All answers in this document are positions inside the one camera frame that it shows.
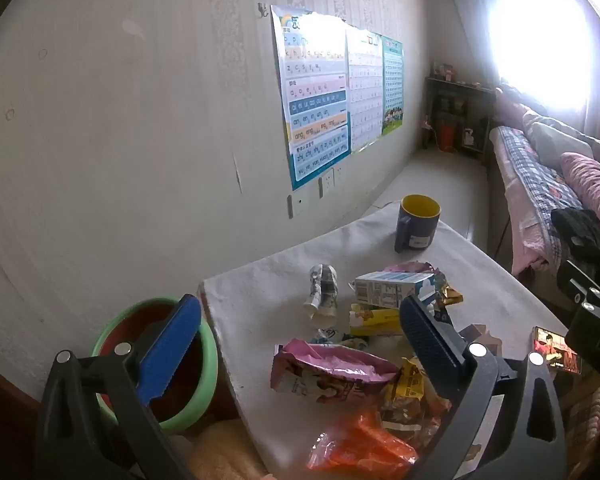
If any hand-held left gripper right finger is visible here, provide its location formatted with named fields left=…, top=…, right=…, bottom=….
left=399, top=294, right=568, bottom=480

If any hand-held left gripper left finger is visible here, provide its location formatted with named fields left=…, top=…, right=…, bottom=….
left=35, top=294, right=203, bottom=480

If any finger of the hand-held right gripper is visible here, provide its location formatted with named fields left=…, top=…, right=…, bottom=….
left=556, top=259, right=600, bottom=313

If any dark brown small box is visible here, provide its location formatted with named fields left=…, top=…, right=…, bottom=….
left=457, top=324, right=488, bottom=343

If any torn yellow cardboard box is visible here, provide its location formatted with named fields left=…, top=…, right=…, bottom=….
left=349, top=302, right=406, bottom=338

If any yellow and brown snack wrapper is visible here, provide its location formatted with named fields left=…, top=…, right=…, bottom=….
left=380, top=357, right=453, bottom=436

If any white and blue milk carton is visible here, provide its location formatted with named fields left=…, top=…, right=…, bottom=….
left=352, top=270, right=438, bottom=311

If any green rimmed red trash bin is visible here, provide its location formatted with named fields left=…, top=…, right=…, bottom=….
left=91, top=297, right=218, bottom=433

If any large pink snack bag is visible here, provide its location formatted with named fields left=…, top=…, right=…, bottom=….
left=270, top=338, right=400, bottom=405

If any white printed paper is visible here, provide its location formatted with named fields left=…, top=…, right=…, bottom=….
left=302, top=262, right=340, bottom=323

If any orange plastic wrapper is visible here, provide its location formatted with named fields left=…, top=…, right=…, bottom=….
left=307, top=410, right=421, bottom=473

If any smartphone with lit screen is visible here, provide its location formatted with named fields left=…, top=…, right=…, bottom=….
left=532, top=326, right=583, bottom=375

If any black cloth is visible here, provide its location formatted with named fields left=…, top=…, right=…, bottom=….
left=551, top=207, right=600, bottom=266

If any pink quilt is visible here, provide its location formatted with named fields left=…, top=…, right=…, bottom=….
left=560, top=152, right=600, bottom=241

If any blue mug with yellow inside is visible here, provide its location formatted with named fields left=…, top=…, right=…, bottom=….
left=394, top=194, right=442, bottom=253

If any bed with plaid sheet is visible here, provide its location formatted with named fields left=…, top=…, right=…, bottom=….
left=490, top=105, right=600, bottom=276

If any dark wooden shelf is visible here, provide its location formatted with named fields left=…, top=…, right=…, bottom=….
left=422, top=76, right=496, bottom=161

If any bright window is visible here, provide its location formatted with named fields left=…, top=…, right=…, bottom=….
left=485, top=0, right=600, bottom=111

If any green bordered wall poster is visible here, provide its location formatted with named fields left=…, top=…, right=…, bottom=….
left=381, top=35, right=405, bottom=137

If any white chart wall poster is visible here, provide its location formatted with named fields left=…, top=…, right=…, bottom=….
left=345, top=25, right=385, bottom=153

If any blue striped wall poster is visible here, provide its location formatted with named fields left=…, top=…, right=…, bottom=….
left=271, top=5, right=352, bottom=192

